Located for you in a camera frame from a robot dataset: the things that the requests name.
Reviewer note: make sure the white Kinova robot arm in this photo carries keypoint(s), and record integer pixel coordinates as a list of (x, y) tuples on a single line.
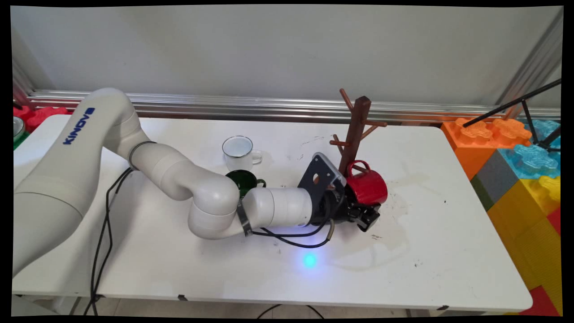
[(67, 179)]

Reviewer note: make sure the dark green foam block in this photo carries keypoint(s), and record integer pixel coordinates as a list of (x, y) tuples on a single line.
[(480, 193)]

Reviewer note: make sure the orange foam block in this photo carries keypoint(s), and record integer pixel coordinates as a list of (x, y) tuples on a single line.
[(471, 143)]

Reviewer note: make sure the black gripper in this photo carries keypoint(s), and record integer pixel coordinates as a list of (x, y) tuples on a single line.
[(334, 211)]

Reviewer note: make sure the aluminium frame post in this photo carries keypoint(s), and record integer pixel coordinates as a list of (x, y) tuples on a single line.
[(20, 78), (536, 60)]

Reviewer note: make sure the grey foam block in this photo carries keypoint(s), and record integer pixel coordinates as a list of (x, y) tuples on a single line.
[(495, 177)]

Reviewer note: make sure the long aluminium rail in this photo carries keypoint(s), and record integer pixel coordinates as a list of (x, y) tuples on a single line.
[(269, 107)]

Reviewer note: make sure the black tripod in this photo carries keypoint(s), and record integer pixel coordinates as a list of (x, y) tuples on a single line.
[(511, 103)]

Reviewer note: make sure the metal bowl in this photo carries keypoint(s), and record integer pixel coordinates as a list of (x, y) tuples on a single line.
[(18, 125)]

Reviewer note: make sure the white enamel mug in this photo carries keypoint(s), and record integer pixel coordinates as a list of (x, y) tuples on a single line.
[(240, 150)]

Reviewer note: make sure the red speckled ceramic mug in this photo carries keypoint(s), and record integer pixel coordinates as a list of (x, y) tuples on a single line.
[(367, 188)]

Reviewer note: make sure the dark green mug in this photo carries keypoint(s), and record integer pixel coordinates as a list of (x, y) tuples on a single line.
[(244, 181)]

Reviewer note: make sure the dark wooden mug tree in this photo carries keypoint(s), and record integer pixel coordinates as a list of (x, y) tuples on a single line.
[(356, 130)]

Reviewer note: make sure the black wrist camera mount plate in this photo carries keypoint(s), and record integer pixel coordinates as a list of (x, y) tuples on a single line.
[(316, 175)]

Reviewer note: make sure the light blue foam block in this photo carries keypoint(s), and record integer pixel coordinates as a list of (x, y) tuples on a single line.
[(533, 157)]

